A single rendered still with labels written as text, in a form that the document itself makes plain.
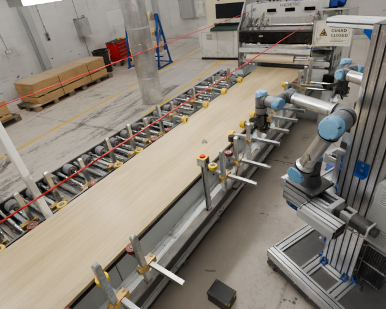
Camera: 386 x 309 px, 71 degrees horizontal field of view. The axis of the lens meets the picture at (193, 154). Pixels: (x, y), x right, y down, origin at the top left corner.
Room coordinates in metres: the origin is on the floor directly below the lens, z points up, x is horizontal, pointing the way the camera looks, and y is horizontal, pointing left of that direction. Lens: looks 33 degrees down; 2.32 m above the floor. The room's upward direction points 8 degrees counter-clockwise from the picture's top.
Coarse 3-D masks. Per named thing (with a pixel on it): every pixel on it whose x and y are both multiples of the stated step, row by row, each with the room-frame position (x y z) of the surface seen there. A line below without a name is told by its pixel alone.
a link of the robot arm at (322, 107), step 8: (288, 96) 1.55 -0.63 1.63; (296, 96) 1.52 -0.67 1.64; (304, 96) 1.49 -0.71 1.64; (296, 104) 1.50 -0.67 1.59; (304, 104) 1.45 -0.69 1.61; (312, 104) 1.41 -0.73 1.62; (320, 104) 1.38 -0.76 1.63; (328, 104) 1.36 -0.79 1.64; (336, 104) 1.33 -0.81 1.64; (320, 112) 1.37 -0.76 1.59; (328, 112) 1.33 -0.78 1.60; (352, 112) 1.22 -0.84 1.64
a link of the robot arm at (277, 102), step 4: (268, 96) 1.55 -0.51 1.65; (272, 96) 1.54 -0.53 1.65; (276, 96) 1.53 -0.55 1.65; (280, 96) 1.53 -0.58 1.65; (284, 96) 1.54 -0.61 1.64; (264, 100) 1.55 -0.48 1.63; (268, 100) 1.53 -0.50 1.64; (272, 100) 1.51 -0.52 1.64; (276, 100) 1.49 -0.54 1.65; (280, 100) 1.48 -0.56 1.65; (284, 100) 1.53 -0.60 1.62; (264, 104) 1.55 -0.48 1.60; (268, 104) 1.52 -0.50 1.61; (272, 104) 1.50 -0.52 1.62; (276, 104) 1.47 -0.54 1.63; (280, 104) 1.47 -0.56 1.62; (284, 104) 1.50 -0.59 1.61; (272, 108) 1.50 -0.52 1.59; (276, 108) 1.47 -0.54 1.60; (280, 108) 1.48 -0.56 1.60
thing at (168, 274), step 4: (152, 264) 1.07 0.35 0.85; (156, 264) 1.07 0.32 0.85; (152, 268) 1.06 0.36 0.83; (156, 268) 1.04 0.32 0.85; (160, 268) 1.04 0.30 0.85; (160, 272) 1.02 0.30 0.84; (164, 272) 1.00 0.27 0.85; (168, 272) 1.00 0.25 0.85; (164, 276) 1.00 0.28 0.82; (168, 276) 0.98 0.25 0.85; (172, 276) 0.97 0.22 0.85; (176, 276) 0.97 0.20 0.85; (172, 280) 0.96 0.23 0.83; (176, 280) 0.94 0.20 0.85; (180, 280) 0.94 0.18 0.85; (180, 284) 0.92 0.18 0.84
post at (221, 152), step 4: (220, 152) 1.83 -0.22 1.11; (224, 152) 1.84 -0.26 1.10; (220, 156) 1.83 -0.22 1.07; (224, 156) 1.84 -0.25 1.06; (220, 160) 1.83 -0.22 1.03; (224, 160) 1.84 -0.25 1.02; (220, 164) 1.84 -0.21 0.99; (224, 164) 1.83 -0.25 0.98; (220, 168) 1.84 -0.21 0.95; (224, 168) 1.83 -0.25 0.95; (224, 172) 1.83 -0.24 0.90; (224, 176) 1.82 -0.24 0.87; (224, 184) 1.82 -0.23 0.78; (224, 188) 1.82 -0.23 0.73
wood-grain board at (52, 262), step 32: (224, 96) 3.51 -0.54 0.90; (192, 128) 2.71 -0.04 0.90; (224, 128) 2.61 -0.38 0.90; (160, 160) 2.16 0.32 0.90; (192, 160) 2.08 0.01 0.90; (96, 192) 1.82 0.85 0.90; (128, 192) 1.76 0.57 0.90; (160, 192) 1.70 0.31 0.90; (64, 224) 1.48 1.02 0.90; (96, 224) 1.44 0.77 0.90; (128, 224) 1.39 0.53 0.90; (0, 256) 1.27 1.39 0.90; (32, 256) 1.23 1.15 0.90; (64, 256) 1.19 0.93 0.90; (96, 256) 1.15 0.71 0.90; (0, 288) 1.02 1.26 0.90; (32, 288) 0.99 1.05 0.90; (64, 288) 0.96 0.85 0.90
